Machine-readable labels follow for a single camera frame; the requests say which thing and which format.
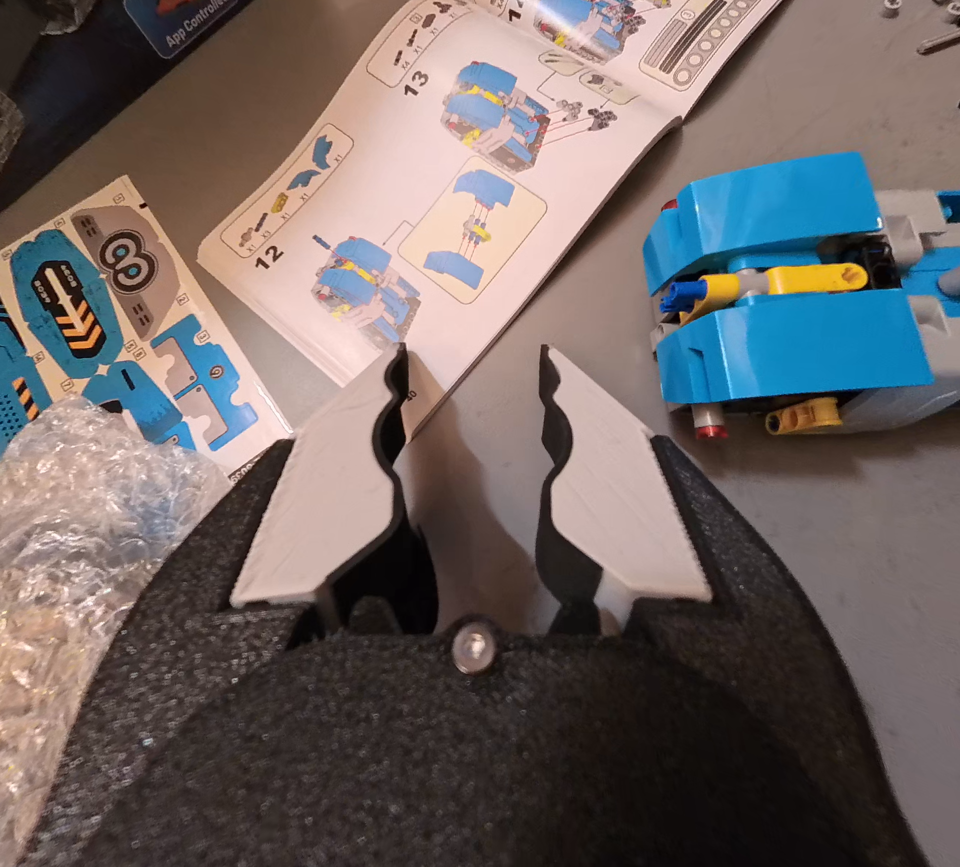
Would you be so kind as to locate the blue sticker sheet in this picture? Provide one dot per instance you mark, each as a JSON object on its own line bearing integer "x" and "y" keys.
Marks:
{"x": 90, "y": 297}

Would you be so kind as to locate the open instruction booklet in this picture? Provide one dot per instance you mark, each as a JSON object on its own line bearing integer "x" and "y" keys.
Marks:
{"x": 450, "y": 132}

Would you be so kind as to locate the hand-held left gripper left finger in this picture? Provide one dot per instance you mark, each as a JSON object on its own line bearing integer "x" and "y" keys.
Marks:
{"x": 315, "y": 507}

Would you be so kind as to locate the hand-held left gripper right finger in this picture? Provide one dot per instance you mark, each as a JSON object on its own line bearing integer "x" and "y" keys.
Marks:
{"x": 630, "y": 507}

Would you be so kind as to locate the dark toy kit box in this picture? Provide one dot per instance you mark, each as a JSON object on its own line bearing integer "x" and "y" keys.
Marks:
{"x": 90, "y": 19}

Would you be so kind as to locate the blue grey toy robot model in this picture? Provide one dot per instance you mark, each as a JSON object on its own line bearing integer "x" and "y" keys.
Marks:
{"x": 787, "y": 349}

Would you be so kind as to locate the crumpled clear plastic wrap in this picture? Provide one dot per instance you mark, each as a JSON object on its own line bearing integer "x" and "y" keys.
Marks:
{"x": 75, "y": 544}

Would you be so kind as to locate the grey desk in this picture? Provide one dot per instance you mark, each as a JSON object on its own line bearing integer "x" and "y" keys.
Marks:
{"x": 825, "y": 544}

